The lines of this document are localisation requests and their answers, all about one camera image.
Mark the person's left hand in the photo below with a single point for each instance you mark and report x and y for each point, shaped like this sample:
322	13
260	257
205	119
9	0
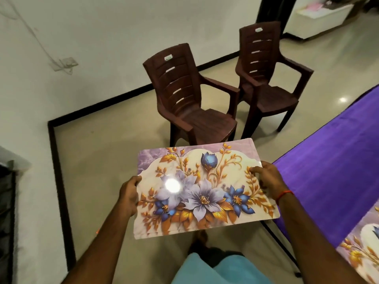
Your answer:
129	198

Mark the person's dark trousers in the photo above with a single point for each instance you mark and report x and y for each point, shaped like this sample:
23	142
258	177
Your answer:
207	257

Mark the purple tablecloth table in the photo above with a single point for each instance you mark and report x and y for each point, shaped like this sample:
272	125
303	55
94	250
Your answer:
331	168

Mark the person's teal t-shirt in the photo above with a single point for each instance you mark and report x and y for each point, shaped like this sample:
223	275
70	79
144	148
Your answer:
225	272

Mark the black metal grille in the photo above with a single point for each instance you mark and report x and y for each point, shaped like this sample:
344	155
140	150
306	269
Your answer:
6	233

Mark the brown plastic chair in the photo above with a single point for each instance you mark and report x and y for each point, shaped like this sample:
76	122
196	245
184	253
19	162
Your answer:
177	85
260	56

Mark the person's right hand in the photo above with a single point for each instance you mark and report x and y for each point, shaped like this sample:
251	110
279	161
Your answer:
272	180

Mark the white low cabinet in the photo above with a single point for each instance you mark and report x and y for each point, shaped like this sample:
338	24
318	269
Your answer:
320	23

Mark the red wrist thread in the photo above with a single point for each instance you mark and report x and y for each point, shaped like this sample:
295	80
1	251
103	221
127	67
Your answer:
284	195

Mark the person's left forearm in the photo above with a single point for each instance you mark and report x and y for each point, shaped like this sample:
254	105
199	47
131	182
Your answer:
98	251

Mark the person's right forearm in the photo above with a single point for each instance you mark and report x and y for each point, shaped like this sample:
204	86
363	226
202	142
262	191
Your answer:
320	251

